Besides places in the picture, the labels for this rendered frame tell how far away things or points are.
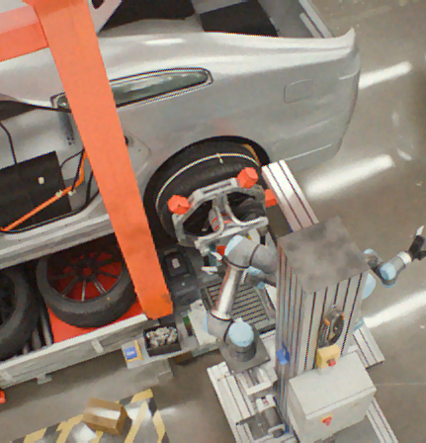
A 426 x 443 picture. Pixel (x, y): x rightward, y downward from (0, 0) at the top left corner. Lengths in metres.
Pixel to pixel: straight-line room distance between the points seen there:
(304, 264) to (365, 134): 3.15
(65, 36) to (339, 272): 1.22
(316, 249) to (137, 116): 1.35
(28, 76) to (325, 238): 1.64
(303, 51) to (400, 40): 2.81
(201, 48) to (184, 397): 2.17
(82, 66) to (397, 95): 3.80
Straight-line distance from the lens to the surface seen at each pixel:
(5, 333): 4.17
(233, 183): 3.64
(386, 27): 6.36
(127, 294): 4.13
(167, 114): 3.37
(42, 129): 4.41
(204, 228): 4.05
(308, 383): 2.99
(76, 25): 2.21
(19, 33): 2.23
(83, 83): 2.38
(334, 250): 2.35
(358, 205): 4.95
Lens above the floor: 4.05
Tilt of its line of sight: 57 degrees down
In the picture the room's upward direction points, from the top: 7 degrees counter-clockwise
